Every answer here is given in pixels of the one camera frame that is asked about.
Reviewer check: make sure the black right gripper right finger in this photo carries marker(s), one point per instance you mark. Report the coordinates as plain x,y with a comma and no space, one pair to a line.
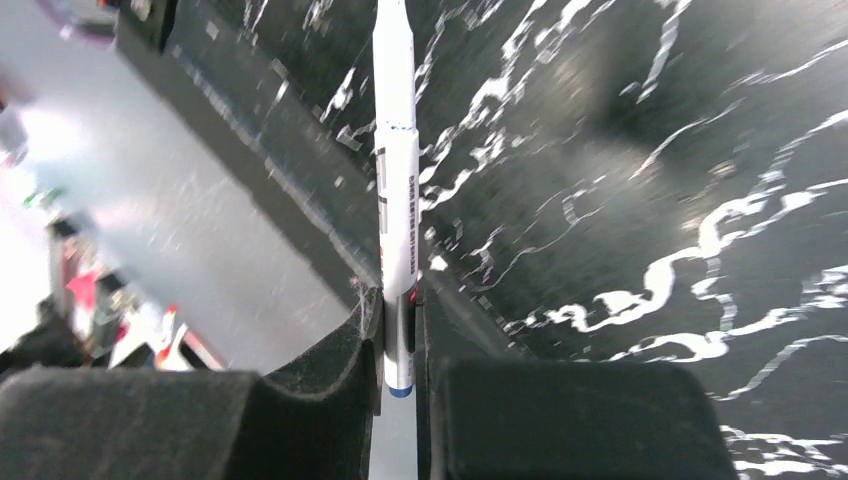
481,416

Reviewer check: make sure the white whiteboard marker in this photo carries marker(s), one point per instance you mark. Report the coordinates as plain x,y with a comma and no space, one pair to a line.
396,140

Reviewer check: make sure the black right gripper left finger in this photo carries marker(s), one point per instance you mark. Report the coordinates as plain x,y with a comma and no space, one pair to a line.
310,419

